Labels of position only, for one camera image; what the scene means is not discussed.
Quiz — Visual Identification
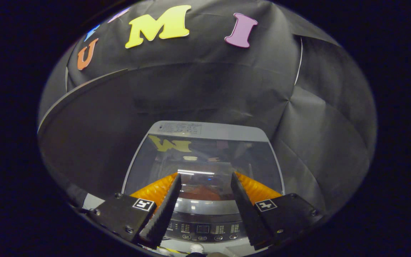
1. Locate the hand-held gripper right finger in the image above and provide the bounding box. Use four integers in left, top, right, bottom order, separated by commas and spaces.
230, 172, 324, 251

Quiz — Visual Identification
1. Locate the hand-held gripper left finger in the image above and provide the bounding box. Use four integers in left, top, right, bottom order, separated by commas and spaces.
89, 173, 183, 249

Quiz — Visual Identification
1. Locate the grey washing machine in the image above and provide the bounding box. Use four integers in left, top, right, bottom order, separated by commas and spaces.
121, 121, 286, 252

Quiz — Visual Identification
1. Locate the grey cabinet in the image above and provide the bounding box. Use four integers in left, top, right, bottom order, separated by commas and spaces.
37, 68, 163, 212

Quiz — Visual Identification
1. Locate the black backdrop cloth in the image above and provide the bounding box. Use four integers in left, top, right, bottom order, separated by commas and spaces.
37, 0, 378, 216

